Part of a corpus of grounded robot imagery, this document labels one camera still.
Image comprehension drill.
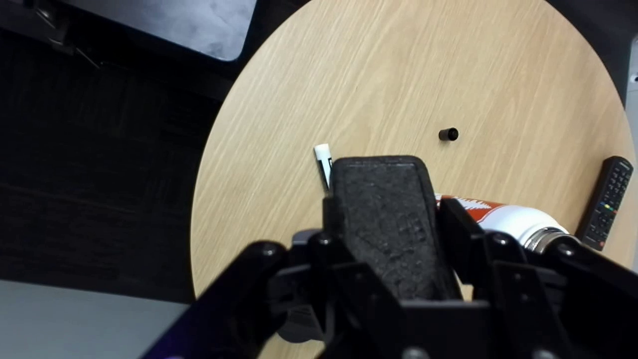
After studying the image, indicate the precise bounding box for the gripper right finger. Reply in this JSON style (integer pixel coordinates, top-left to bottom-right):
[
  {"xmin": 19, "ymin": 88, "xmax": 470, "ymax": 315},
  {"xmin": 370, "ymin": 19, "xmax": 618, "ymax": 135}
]
[{"xmin": 438, "ymin": 197, "xmax": 638, "ymax": 359}]

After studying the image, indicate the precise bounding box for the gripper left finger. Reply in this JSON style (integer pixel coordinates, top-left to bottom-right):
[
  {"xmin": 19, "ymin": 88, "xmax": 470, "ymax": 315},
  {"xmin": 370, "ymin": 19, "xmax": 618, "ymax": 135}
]
[{"xmin": 140, "ymin": 196, "xmax": 404, "ymax": 359}]

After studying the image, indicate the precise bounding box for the black whiteboard eraser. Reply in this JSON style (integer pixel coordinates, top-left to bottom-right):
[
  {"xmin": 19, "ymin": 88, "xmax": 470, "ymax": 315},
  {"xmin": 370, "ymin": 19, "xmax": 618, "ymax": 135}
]
[{"xmin": 329, "ymin": 156, "xmax": 463, "ymax": 303}]

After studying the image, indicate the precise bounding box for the whiteboard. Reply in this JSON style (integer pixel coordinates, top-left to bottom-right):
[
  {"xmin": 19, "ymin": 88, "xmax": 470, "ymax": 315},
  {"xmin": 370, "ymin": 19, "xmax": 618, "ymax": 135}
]
[{"xmin": 64, "ymin": 0, "xmax": 258, "ymax": 62}]

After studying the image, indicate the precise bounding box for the white and red bottle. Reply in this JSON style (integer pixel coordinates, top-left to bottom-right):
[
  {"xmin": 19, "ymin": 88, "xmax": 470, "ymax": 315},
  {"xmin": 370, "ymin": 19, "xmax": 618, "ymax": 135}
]
[{"xmin": 434, "ymin": 193, "xmax": 572, "ymax": 254}]

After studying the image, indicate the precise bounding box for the black remote control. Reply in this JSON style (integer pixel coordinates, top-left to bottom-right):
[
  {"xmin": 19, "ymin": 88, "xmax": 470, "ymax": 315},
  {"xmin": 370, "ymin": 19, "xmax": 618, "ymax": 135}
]
[{"xmin": 575, "ymin": 156, "xmax": 635, "ymax": 251}]

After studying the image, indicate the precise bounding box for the white marker pen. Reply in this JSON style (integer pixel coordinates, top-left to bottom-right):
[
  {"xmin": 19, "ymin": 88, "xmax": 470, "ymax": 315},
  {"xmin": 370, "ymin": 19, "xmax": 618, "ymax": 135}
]
[{"xmin": 314, "ymin": 144, "xmax": 334, "ymax": 193}]

